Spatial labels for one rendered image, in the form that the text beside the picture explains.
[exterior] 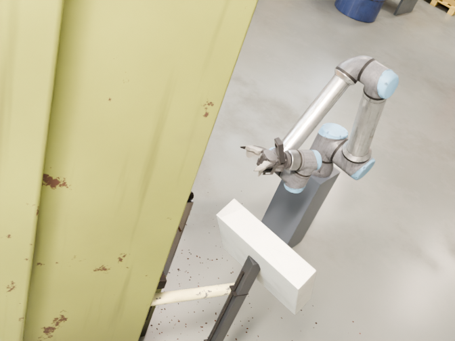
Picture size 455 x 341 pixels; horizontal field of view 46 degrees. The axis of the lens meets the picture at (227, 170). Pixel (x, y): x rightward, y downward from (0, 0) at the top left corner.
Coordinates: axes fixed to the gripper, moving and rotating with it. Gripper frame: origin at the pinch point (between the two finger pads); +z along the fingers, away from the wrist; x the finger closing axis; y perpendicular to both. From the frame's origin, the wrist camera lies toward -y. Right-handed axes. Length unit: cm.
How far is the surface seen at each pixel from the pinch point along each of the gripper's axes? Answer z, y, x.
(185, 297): 30, 37, -39
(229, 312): 27, 17, -60
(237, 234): 33, -16, -54
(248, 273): 27, -4, -60
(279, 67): -180, 100, 246
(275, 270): 25, -15, -68
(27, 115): 96, -59, -55
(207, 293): 21, 36, -39
